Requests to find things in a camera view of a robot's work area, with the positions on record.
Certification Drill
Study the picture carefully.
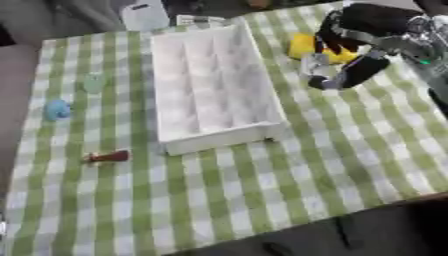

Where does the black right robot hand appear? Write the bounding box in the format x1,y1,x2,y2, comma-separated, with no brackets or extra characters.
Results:
299,2,427,91

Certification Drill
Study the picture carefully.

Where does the white open box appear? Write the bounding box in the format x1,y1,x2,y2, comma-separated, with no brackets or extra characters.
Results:
148,16,291,157

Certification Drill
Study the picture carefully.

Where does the yellow soft toy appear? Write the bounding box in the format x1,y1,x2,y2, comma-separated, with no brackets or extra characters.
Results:
285,31,361,65

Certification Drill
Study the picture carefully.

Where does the white chair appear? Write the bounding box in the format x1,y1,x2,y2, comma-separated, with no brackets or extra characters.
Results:
117,0,172,32

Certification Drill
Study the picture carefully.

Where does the pale green toy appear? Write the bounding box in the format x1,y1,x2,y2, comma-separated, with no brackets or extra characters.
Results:
80,73,109,95

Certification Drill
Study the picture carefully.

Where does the dark red toy bottle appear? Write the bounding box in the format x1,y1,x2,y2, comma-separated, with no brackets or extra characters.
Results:
80,149,133,167

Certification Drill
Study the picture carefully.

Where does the blue round toy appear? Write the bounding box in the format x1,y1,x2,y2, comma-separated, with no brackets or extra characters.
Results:
42,99,74,122

